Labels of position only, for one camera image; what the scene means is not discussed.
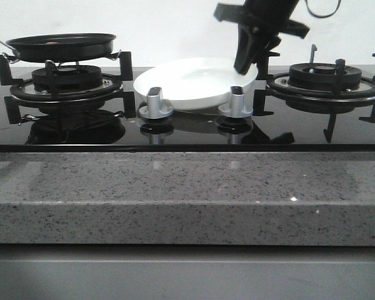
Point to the silver stove knob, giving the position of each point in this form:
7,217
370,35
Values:
236,106
156,107

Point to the black frying pan mint handle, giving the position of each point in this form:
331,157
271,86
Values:
72,47

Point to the right black burner pan support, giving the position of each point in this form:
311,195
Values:
318,102

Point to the black glass gas hob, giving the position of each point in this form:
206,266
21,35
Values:
105,130

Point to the left silver stove knob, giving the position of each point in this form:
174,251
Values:
156,107

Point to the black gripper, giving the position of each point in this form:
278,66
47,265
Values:
259,24

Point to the black burner pan support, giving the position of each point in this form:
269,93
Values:
318,102
60,91

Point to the grey cabinet front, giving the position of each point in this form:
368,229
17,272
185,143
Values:
186,272

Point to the left black burner pan support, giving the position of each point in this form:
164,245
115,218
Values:
60,91

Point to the white round plate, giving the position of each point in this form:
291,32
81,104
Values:
195,83

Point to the right silver stove knob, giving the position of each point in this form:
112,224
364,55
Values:
236,106

